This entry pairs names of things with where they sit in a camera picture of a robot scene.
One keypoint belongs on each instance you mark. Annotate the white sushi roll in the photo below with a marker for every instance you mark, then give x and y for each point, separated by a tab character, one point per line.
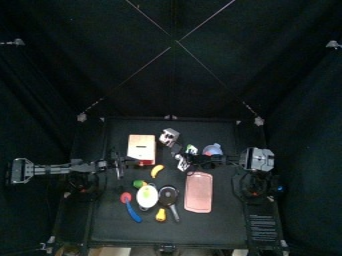
183	164

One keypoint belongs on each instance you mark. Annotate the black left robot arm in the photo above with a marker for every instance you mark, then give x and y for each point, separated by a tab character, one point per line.
48	169

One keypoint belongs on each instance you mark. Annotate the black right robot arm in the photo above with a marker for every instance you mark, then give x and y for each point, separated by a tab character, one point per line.
256	159

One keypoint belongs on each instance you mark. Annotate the green and white sushi piece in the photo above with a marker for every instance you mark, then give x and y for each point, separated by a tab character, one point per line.
191	149

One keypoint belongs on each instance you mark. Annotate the wooden toy box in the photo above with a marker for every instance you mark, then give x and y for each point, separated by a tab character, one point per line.
141	148

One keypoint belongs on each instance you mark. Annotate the yellow toy banana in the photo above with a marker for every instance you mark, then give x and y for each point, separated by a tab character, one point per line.
156	171

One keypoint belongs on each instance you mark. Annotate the green toy lime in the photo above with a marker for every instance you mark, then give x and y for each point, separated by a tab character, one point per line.
139	184

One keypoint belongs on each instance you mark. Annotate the pink cutting board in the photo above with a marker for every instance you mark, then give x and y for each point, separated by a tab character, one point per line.
198	192

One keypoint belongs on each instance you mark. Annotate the black toy frying pan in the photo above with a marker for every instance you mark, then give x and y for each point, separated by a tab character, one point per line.
168	196

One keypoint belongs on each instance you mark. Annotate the white toy pot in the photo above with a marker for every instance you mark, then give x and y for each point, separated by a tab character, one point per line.
147	196

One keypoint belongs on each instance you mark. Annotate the red and blue toy spoon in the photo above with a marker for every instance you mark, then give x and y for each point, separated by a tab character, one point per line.
131	206

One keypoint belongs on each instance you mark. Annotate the yellow toy pear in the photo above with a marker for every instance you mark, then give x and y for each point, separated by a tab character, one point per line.
160	215

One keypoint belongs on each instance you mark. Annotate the black label with white text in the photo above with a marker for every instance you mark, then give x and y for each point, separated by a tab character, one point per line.
263	228

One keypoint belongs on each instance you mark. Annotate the grey metal frame bracket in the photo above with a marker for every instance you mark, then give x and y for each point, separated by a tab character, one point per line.
15	42
332	44
258	121
170	117
81	117

